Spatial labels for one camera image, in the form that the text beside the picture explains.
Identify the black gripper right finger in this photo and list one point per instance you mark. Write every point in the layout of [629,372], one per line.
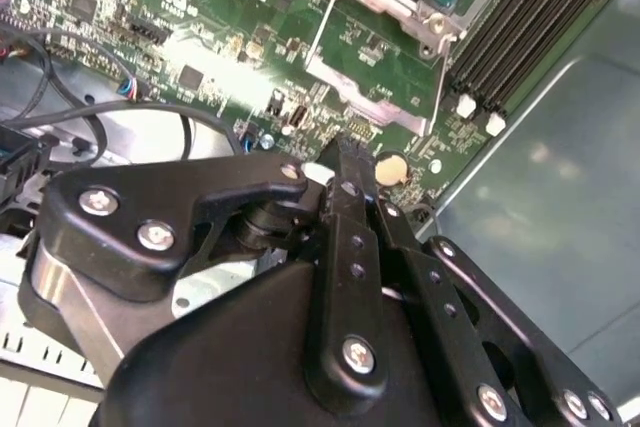
[440,297]

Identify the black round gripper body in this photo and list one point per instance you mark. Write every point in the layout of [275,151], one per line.
[225,362]

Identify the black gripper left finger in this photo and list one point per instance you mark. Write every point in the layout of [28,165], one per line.
[125,192]

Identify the metal socket cover frame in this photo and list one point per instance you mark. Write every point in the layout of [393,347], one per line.
[402,119]

